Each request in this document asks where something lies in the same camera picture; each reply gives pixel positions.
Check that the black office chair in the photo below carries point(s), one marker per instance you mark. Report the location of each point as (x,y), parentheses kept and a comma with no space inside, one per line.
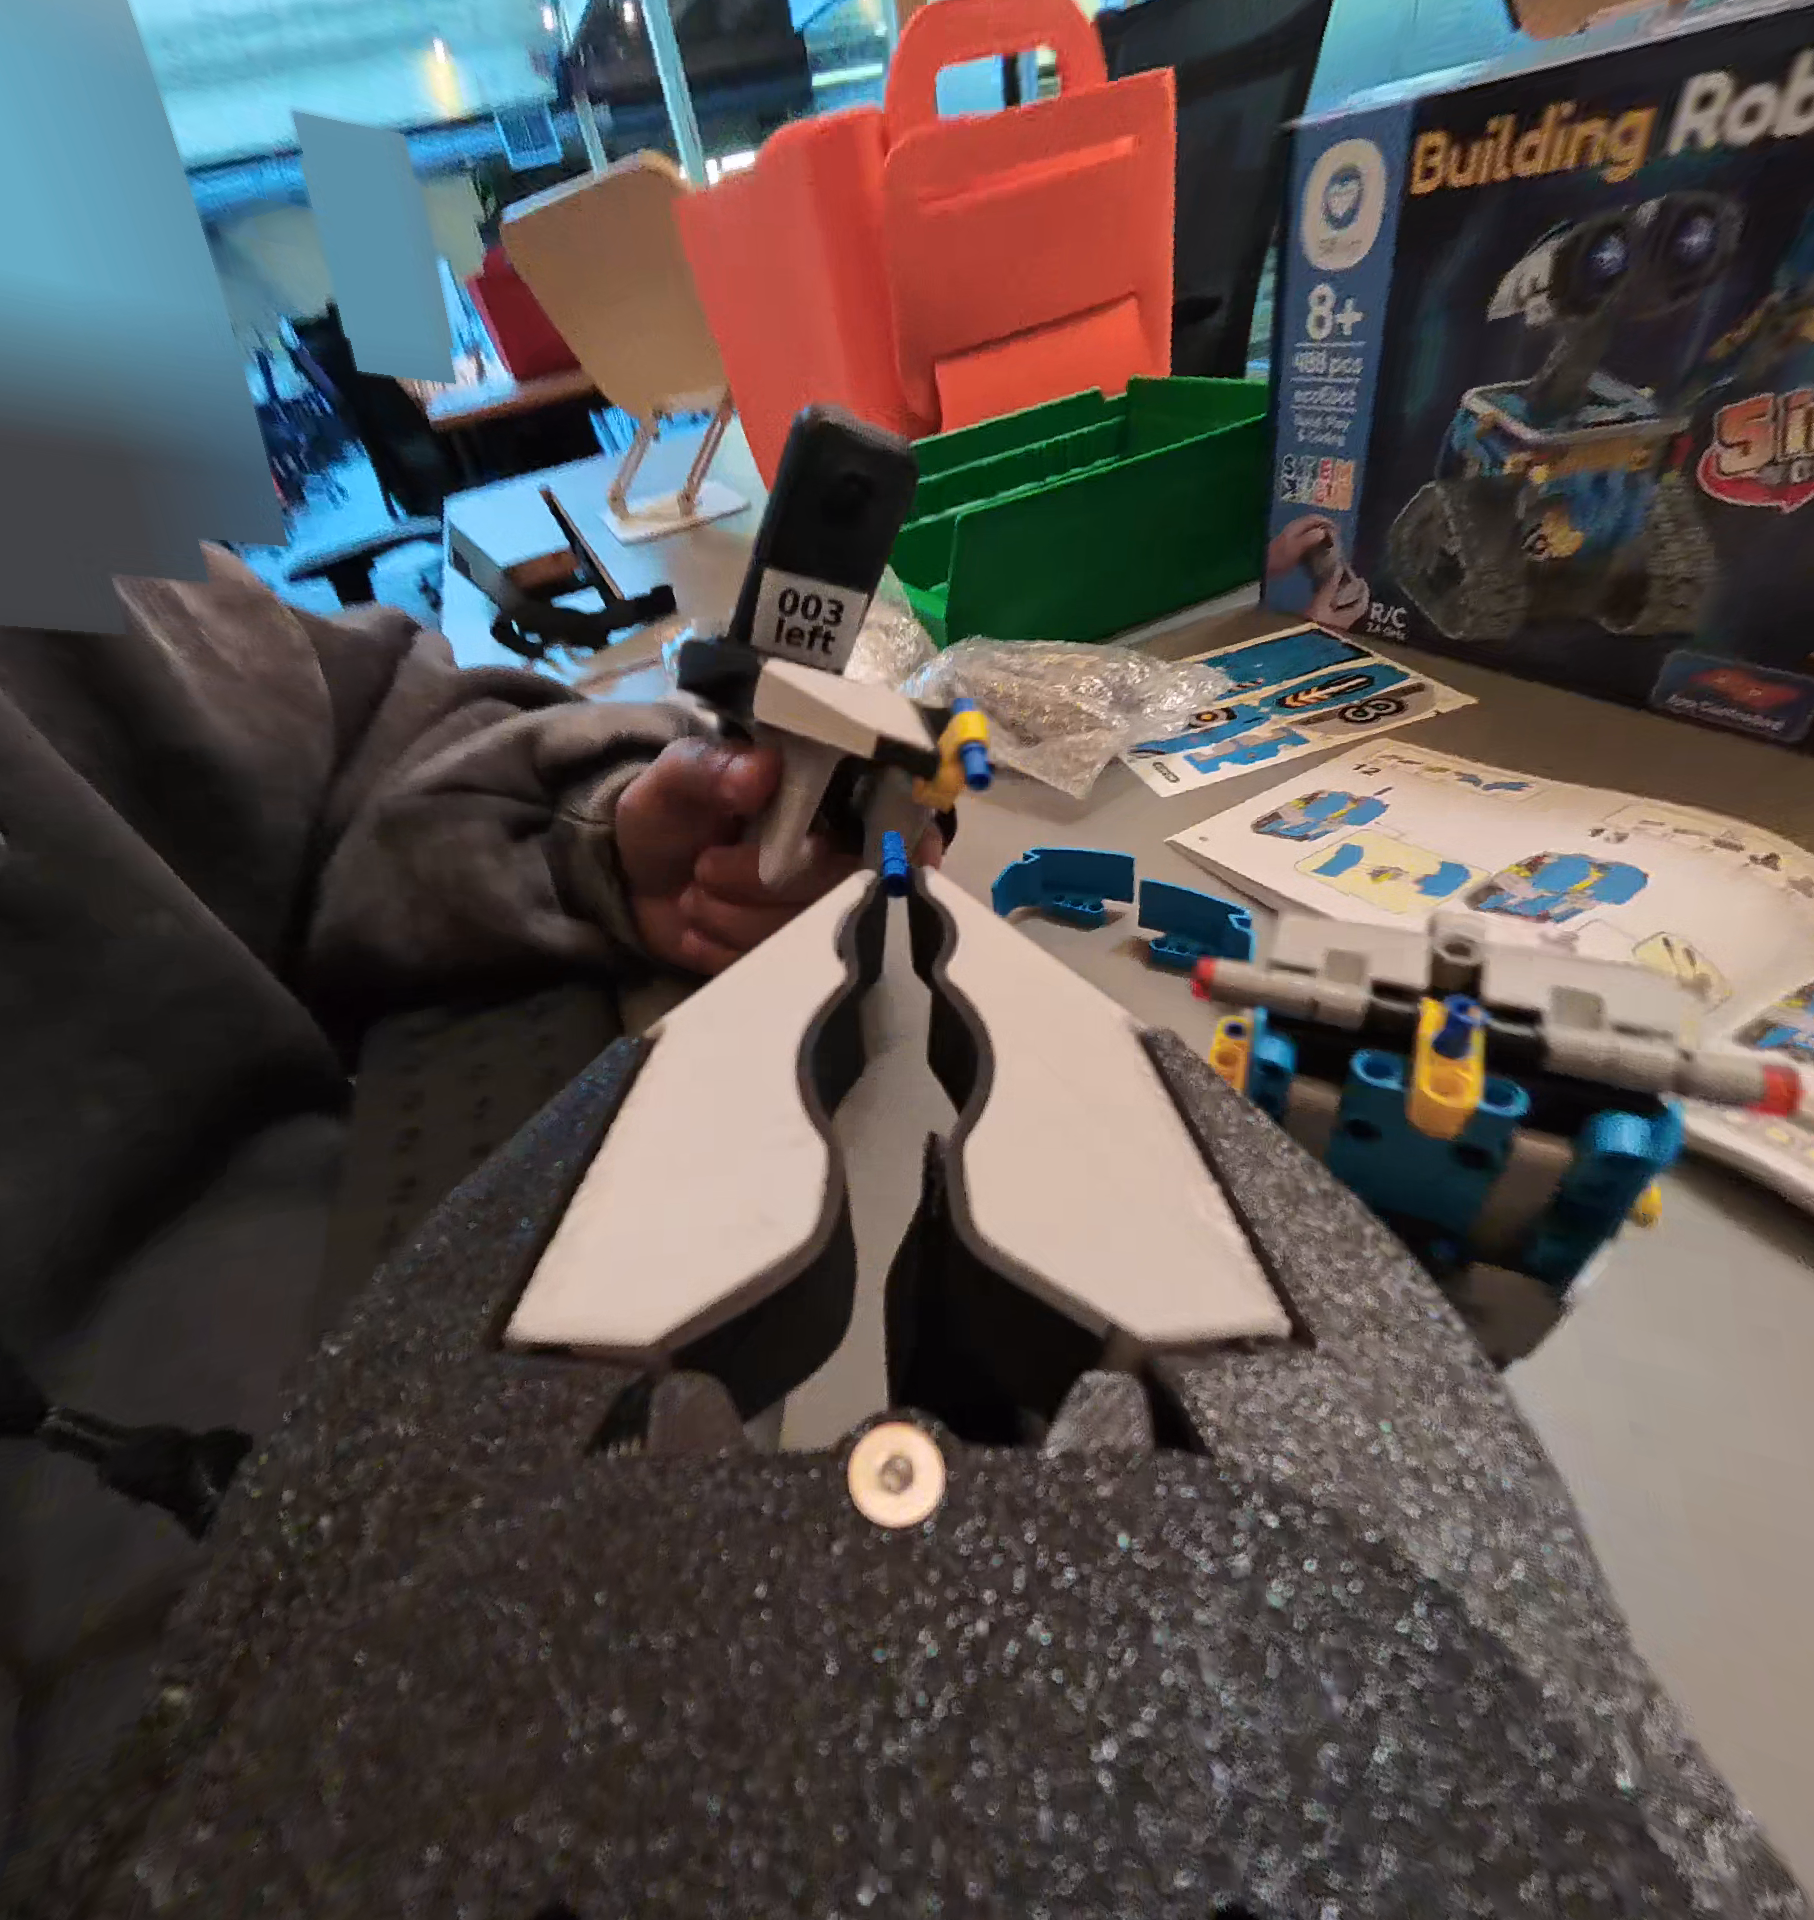
(382,450)
(1223,180)

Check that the blue sticker sheet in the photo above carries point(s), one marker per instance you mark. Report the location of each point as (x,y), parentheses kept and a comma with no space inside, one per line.
(1297,704)

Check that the person's left hand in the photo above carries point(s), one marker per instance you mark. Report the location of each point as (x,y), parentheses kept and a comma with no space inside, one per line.
(690,885)

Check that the clear plastic parts bag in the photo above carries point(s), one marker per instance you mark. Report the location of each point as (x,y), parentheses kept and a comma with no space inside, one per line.
(1058,704)
(892,630)

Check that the plywood stand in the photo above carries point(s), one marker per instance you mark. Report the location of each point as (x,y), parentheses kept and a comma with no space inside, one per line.
(621,285)

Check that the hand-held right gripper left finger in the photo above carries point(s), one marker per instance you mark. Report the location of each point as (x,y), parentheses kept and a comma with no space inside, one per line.
(682,1185)

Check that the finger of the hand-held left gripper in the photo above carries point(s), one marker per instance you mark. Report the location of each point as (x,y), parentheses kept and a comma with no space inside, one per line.
(892,794)
(841,714)

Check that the yellow connector piece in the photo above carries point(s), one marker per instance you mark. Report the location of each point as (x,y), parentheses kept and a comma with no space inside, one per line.
(937,751)

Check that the yellow connector with blue pin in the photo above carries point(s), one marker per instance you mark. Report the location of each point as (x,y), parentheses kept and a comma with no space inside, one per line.
(976,768)

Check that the black perforated chair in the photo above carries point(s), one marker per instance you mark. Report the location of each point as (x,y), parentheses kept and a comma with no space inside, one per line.
(458,1111)

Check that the instruction booklet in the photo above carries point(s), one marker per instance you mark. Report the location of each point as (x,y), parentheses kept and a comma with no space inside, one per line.
(1521,856)

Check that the toy robot kit box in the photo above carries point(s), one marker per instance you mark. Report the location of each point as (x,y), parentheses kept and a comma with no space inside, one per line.
(1598,375)

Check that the blue connector pin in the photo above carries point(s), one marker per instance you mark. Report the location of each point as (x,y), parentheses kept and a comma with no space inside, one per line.
(892,863)

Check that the black tablet stand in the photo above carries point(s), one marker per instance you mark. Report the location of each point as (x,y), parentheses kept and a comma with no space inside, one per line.
(578,615)

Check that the orange felt bag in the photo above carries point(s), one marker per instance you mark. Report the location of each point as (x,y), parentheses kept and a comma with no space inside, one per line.
(967,226)

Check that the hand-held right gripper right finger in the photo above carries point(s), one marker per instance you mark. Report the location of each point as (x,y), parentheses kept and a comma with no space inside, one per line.
(1117,1185)

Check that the blue curved panel piece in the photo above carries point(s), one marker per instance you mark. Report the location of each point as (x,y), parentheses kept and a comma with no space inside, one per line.
(1065,885)
(1200,922)

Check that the grey desk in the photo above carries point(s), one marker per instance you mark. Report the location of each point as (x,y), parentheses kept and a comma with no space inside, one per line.
(1673,1500)

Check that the grey flat box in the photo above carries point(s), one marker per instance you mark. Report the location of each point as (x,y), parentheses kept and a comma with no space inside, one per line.
(511,533)

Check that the green storage bin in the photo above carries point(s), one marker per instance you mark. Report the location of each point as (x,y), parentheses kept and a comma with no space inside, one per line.
(1117,510)

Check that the person's left forearm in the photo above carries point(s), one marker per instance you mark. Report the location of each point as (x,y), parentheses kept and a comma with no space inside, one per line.
(472,811)

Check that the grey blue toy robot build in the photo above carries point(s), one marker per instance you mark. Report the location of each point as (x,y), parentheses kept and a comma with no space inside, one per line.
(1447,1080)

